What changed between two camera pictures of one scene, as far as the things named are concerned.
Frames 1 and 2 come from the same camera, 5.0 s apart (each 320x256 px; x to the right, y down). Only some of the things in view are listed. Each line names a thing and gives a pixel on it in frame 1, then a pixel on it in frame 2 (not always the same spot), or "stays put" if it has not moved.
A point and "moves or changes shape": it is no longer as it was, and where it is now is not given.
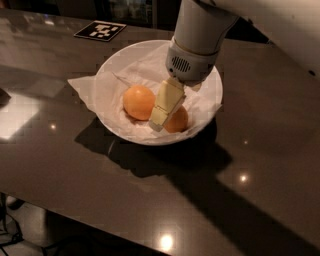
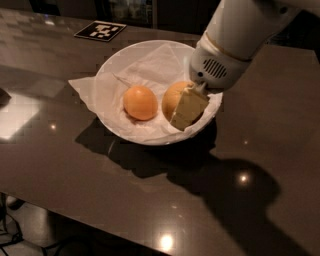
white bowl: (127, 87) stays put
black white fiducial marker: (101, 30) stays put
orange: (139, 102) stays put
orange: (178, 121) moves or changes shape
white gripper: (190, 65) -> (213, 68)
